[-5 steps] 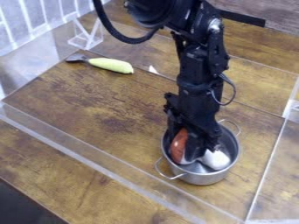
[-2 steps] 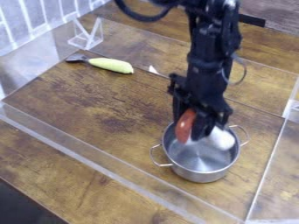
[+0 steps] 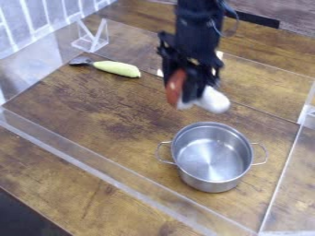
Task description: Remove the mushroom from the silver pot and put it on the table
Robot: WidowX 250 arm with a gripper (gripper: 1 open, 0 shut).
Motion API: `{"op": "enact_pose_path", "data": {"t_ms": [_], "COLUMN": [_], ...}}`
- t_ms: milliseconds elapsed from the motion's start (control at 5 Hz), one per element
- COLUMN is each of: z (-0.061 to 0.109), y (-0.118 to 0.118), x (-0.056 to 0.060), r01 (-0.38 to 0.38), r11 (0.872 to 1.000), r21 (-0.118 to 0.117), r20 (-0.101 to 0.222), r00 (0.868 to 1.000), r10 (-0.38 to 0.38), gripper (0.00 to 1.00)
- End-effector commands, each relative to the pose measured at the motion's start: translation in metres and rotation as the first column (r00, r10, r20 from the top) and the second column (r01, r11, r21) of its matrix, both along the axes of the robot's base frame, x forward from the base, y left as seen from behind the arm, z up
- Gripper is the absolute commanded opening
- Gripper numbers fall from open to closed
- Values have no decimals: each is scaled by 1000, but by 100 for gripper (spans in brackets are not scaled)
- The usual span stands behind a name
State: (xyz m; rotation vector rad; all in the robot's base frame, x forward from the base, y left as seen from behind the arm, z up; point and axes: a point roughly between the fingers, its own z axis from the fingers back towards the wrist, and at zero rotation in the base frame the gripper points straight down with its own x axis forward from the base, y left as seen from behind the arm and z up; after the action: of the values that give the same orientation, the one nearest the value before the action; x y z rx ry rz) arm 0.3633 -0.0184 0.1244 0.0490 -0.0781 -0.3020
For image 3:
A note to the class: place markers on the silver metal pot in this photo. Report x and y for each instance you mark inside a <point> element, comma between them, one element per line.
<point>212,155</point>

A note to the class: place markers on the clear acrylic triangle stand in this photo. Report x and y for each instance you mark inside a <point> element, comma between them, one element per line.
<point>91,42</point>

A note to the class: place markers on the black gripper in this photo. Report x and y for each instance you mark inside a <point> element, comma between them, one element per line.
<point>190,48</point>

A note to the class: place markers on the black strip on table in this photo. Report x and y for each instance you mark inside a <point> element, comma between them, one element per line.
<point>255,19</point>

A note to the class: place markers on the clear acrylic enclosure wall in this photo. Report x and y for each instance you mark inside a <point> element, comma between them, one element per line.
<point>84,152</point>

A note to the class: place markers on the red white plush mushroom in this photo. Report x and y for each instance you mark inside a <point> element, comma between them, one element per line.
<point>183,96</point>

